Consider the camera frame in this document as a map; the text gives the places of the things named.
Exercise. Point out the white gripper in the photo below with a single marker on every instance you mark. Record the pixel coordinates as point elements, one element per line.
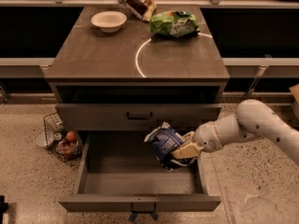
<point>206,136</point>

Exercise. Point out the black wire basket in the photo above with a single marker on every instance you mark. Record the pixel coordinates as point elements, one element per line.
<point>55,132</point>

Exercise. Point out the brown snack bag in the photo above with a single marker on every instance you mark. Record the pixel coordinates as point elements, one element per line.
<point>142,9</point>

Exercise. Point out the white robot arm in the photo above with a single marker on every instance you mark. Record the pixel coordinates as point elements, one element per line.
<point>251,121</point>

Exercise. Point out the blue chip bag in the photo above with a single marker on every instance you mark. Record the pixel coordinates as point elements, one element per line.
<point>163,141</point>

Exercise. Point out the orange fruit in basket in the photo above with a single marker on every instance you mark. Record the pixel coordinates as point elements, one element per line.
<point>71,137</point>

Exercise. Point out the green chip bag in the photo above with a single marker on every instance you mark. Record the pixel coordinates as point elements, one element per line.
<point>174,24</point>

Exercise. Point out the grey drawer cabinet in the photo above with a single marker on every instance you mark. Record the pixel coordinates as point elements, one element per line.
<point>133,66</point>

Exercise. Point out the white paper bowl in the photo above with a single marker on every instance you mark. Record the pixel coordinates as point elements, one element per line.
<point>109,21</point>

